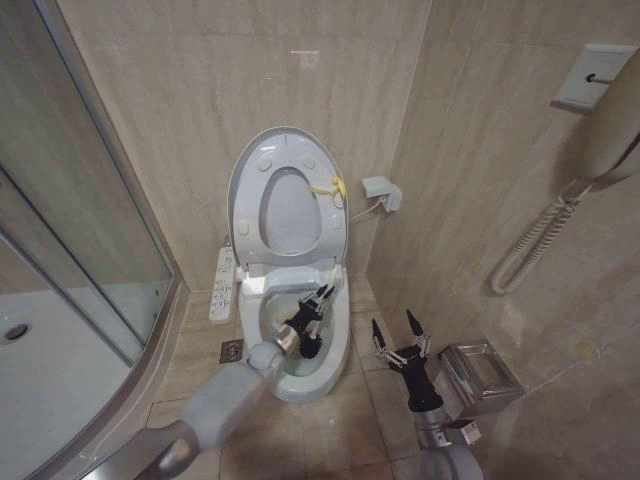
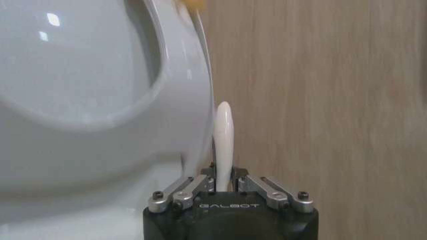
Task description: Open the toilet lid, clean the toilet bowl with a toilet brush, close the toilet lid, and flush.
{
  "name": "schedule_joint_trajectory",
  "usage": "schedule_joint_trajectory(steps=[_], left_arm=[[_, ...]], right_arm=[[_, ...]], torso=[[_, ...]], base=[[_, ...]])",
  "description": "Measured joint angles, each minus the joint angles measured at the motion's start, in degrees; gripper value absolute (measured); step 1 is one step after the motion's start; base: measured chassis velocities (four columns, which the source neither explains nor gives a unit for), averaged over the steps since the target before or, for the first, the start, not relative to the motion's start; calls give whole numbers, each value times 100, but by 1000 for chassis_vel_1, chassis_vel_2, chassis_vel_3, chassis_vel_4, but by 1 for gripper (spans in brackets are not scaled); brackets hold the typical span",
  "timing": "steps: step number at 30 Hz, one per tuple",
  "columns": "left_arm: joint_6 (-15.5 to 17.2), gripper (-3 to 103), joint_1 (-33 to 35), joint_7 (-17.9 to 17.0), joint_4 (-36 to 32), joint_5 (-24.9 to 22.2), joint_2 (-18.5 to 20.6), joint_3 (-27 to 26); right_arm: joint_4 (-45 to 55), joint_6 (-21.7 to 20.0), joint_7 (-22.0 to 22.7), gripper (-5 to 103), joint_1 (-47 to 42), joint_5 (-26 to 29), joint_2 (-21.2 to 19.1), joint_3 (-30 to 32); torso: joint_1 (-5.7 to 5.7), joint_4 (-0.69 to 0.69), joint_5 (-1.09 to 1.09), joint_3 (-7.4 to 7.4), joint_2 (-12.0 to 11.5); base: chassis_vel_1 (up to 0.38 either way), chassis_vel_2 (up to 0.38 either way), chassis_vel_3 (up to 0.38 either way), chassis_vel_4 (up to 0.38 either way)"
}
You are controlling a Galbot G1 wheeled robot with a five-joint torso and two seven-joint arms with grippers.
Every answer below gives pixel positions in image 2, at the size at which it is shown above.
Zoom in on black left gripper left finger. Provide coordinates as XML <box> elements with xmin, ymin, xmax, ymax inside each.
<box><xmin>147</xmin><ymin>163</ymin><xmax>217</xmax><ymax>212</ymax></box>

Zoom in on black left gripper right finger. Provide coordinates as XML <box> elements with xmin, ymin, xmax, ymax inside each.
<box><xmin>232</xmin><ymin>166</ymin><xmax>315</xmax><ymax>213</ymax></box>

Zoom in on white toilet brush handle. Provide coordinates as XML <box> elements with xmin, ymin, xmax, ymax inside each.
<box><xmin>212</xmin><ymin>100</ymin><xmax>235</xmax><ymax>193</ymax></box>

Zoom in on white ceramic toilet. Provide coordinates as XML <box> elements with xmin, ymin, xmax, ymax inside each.
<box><xmin>0</xmin><ymin>0</ymin><xmax>216</xmax><ymax>240</ymax></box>

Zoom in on yellow brush bristles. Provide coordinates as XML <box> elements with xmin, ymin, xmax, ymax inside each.
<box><xmin>177</xmin><ymin>0</ymin><xmax>207</xmax><ymax>11</ymax></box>

